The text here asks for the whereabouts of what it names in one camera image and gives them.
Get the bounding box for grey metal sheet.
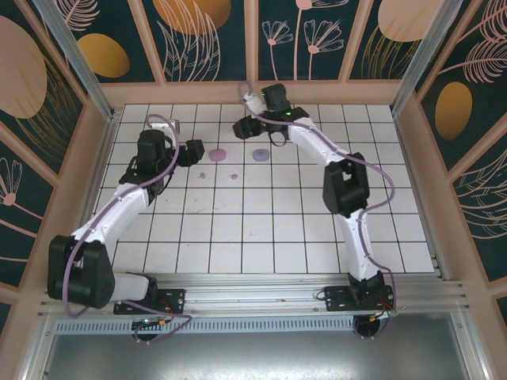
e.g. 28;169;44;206
39;332;476;380

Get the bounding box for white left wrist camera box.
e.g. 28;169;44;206
149;117;181;135

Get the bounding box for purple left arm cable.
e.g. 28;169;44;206
63;113;195;344

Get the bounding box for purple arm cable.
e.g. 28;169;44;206
63;113;195;344
236;81;397;341

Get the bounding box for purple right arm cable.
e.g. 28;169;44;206
236;81;397;341

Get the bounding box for aluminium corner post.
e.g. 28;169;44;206
390;0;468;116
31;0;120;124

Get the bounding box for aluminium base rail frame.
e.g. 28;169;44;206
37;271;471;321

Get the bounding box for small circuit board with wires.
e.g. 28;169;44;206
368;308;398;322
130;316;171;332

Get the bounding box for grey slotted cable duct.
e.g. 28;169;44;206
53;314;357;336

